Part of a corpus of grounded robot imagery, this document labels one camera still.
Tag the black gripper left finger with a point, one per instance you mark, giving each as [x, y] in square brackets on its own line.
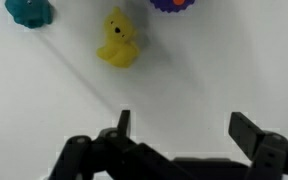
[116, 153]

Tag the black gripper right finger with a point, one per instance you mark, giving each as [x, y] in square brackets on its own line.
[267, 150]

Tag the purple bowl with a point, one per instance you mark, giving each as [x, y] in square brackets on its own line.
[169, 7]

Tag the teal toy animal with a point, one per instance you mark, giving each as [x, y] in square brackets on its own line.
[30, 13]

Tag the orange toy figure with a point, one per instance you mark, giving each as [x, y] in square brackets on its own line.
[178, 2]

